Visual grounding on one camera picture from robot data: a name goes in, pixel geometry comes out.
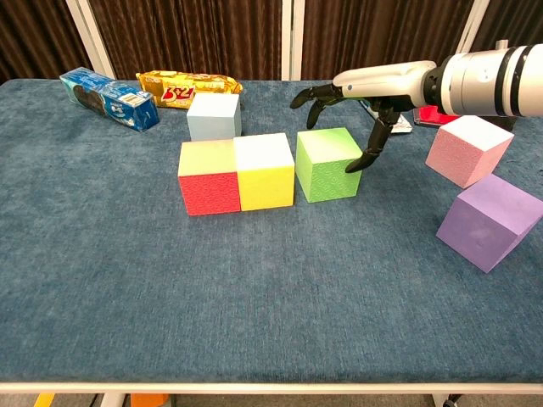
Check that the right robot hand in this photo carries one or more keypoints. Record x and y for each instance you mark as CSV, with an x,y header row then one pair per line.
x,y
382,80

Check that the green cube block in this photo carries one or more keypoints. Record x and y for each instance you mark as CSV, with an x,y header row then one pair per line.
x,y
328,178

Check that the yellow cube block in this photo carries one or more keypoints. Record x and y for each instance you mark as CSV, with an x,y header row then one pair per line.
x,y
265,186

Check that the light blue cube block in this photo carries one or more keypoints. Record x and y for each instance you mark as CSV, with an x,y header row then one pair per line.
x,y
212,118

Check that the orange red cube block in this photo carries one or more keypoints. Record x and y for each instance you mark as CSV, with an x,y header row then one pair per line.
x,y
210,195

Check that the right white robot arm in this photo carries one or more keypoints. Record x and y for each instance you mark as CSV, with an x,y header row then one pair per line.
x,y
483,80

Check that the pink cube block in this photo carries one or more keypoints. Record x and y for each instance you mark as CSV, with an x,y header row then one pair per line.
x,y
462,152

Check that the purple cube block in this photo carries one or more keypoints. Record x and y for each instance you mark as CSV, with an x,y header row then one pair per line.
x,y
483,224

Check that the brown fabric partition panel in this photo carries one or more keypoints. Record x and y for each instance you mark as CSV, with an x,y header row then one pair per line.
x,y
34,34
509,21
191,34
382,34

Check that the white blue toothpaste tube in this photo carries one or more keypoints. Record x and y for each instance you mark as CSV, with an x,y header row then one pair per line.
x,y
403,126

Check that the red ink pad case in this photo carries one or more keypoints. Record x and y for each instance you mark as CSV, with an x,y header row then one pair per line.
x,y
426,116

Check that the gold cookie package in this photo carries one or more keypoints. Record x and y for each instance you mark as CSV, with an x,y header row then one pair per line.
x,y
178,91

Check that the blue felt table cover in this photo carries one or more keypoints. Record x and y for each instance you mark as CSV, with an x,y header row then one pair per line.
x,y
271,297

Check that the blue cookie package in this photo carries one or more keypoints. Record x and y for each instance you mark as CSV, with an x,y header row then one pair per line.
x,y
110,99

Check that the orange floor object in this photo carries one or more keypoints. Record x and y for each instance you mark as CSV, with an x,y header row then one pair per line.
x,y
150,400

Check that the yellow floor tape strip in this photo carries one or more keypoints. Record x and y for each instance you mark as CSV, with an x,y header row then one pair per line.
x,y
44,400

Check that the white partition frame post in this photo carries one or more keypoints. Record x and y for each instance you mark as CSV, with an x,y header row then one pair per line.
x,y
292,42
91,42
475,21

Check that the white table frame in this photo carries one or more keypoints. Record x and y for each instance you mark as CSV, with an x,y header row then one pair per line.
x,y
271,388

